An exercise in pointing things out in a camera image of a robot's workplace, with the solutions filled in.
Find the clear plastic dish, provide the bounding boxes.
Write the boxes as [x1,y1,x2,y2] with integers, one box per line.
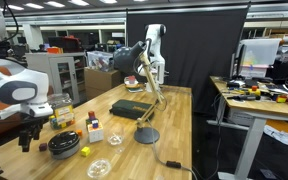
[86,157,113,180]

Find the white cube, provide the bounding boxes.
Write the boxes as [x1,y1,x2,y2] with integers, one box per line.
[87,126,105,144]

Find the white legged side desk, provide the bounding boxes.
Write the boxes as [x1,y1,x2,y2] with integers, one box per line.
[206,75,288,180]

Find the clear jar of blocks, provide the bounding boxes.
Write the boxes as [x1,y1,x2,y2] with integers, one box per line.
[47,93,76,130]

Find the lamp cable with switch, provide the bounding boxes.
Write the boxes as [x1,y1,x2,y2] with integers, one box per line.
[146,119,198,180]

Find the clear glass cup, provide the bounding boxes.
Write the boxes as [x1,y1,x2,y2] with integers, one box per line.
[106,123,126,148]

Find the orange box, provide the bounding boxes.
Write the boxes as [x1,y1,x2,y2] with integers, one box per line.
[46,46,64,55]

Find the cardboard box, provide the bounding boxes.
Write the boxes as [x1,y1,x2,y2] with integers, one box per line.
[83,67,125,100]

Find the clear plastic bin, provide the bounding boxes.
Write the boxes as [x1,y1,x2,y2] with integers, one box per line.
[86,50,115,73]

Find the black fabric screen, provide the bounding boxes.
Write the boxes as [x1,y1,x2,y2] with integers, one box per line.
[125,3,252,116]

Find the grey wooden desk lamp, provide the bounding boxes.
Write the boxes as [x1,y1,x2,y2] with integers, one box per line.
[112,39,168,145]

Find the black lidded grey bowl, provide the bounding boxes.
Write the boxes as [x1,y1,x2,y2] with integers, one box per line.
[47,130,82,160]

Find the dark green case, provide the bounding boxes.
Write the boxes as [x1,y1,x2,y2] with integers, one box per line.
[108,99,156,122]

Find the computer monitor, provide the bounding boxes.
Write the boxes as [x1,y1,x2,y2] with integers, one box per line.
[230,38,283,81]

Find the white papers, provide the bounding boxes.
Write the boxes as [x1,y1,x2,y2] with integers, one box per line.
[263,124,288,148]

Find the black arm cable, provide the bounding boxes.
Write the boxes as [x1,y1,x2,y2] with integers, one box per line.
[2,0,20,42]

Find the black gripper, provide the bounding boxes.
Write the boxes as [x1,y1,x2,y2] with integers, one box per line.
[17,114,50,153]

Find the black hand tool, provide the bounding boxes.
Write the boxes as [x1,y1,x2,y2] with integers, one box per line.
[227,94,262,102]

